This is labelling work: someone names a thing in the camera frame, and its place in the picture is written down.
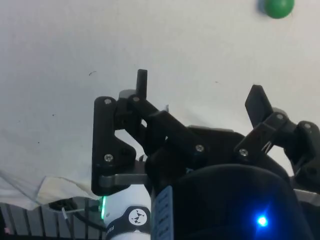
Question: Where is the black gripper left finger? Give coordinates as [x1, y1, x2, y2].
[91, 68, 210, 197]

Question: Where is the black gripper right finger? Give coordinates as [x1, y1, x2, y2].
[232, 84, 320, 195]

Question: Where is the green ball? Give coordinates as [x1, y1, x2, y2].
[264, 0, 295, 20]

